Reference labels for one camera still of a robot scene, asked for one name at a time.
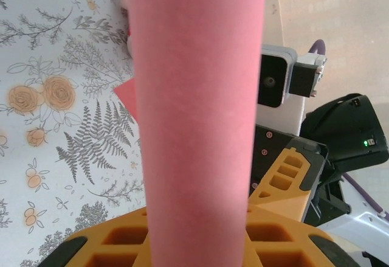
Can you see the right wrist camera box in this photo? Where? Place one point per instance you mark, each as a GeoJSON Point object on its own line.
{"type": "Point", "coordinates": [272, 78]}

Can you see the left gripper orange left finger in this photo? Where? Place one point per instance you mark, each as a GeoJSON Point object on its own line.
{"type": "Point", "coordinates": [106, 242]}

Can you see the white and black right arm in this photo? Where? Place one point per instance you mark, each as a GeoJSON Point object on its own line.
{"type": "Point", "coordinates": [364, 233]}

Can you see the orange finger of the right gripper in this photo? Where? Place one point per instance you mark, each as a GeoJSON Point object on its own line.
{"type": "Point", "coordinates": [282, 194]}

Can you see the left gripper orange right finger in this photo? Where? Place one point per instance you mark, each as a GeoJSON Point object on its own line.
{"type": "Point", "coordinates": [288, 245]}

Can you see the floral print table mat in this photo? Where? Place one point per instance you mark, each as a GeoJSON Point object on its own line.
{"type": "Point", "coordinates": [45, 157]}

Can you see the pink cloth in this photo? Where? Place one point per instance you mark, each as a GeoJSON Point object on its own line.
{"type": "Point", "coordinates": [197, 96]}

